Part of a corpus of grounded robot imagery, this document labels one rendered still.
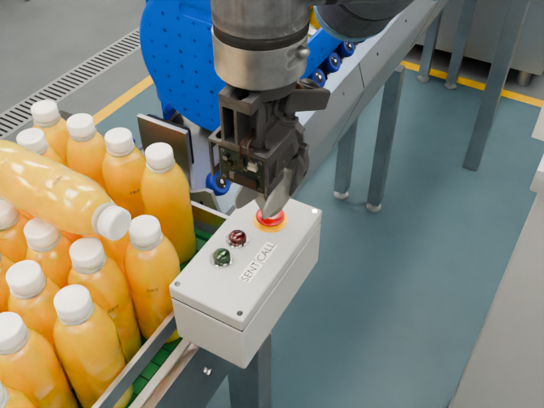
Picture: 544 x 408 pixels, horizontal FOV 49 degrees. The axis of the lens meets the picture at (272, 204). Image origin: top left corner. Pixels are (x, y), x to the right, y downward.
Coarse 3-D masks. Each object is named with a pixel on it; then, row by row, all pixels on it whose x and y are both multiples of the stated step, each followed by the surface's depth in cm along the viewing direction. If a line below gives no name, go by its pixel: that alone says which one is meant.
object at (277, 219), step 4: (260, 212) 76; (280, 212) 76; (256, 216) 76; (260, 216) 76; (276, 216) 75; (280, 216) 76; (260, 220) 75; (264, 220) 75; (268, 220) 75; (272, 220) 75; (276, 220) 75; (280, 220) 75; (264, 224) 75; (268, 224) 75; (272, 224) 75; (276, 224) 75
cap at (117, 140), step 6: (108, 132) 88; (114, 132) 88; (120, 132) 88; (126, 132) 88; (108, 138) 87; (114, 138) 87; (120, 138) 87; (126, 138) 87; (132, 138) 89; (108, 144) 87; (114, 144) 87; (120, 144) 87; (126, 144) 87; (132, 144) 89; (114, 150) 88; (120, 150) 88; (126, 150) 88
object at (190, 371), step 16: (176, 352) 86; (192, 352) 86; (208, 352) 90; (160, 368) 84; (176, 368) 84; (192, 368) 87; (208, 368) 93; (224, 368) 99; (160, 384) 82; (176, 384) 84; (192, 384) 89; (208, 384) 95; (144, 400) 80; (160, 400) 81; (176, 400) 86; (192, 400) 91; (208, 400) 98
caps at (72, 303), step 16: (16, 272) 69; (32, 272) 69; (16, 288) 68; (32, 288) 69; (64, 288) 67; (80, 288) 67; (64, 304) 66; (80, 304) 66; (0, 320) 64; (16, 320) 64; (0, 336) 63; (16, 336) 63; (0, 384) 59; (0, 400) 59
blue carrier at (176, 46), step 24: (168, 0) 99; (192, 0) 97; (144, 24) 106; (168, 24) 103; (192, 24) 100; (144, 48) 109; (168, 48) 106; (192, 48) 103; (312, 48) 108; (168, 72) 110; (192, 72) 107; (168, 96) 114; (192, 96) 111; (216, 96) 108; (192, 120) 115; (216, 120) 111
